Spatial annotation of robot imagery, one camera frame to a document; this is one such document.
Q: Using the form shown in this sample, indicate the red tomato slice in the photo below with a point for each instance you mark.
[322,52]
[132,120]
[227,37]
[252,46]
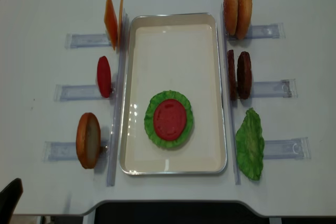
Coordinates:
[169,119]
[104,77]

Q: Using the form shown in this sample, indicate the green lettuce leaf on tray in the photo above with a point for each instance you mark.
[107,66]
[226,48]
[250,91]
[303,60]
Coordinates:
[148,119]

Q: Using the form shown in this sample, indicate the left brown meat patty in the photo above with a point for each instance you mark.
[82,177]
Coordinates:
[231,75]

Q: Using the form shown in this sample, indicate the brown meat patty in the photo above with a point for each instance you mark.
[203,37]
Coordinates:
[231,75]
[244,75]

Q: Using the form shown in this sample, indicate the right brown meat patty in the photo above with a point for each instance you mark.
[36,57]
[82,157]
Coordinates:
[244,75]

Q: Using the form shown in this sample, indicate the green lettuce leaf in rack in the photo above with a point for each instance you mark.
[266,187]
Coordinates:
[250,146]

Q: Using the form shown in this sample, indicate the left orange cheese slice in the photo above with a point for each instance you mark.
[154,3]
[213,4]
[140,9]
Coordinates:
[110,21]

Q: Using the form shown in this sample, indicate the orange cheese slice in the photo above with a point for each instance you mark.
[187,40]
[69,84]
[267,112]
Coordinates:
[120,24]
[110,21]

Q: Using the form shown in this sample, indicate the right orange cheese slice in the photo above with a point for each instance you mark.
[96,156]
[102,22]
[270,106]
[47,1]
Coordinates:
[120,24]

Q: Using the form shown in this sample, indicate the white rectangular metal tray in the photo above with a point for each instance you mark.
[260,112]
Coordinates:
[178,53]

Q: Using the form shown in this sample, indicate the bun half on left rack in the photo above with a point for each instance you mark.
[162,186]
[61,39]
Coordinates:
[88,140]

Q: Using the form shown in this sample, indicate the left golden bun half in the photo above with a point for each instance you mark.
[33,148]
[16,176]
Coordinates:
[230,15]

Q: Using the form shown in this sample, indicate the golden bun half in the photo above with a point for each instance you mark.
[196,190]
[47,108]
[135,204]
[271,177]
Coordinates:
[230,15]
[244,17]

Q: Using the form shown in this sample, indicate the left clear acrylic rack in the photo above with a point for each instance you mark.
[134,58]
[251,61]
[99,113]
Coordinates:
[66,151]

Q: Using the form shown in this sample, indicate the right golden bun half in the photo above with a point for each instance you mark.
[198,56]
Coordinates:
[244,17]

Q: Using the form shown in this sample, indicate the black object at table corner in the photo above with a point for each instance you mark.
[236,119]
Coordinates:
[10,196]

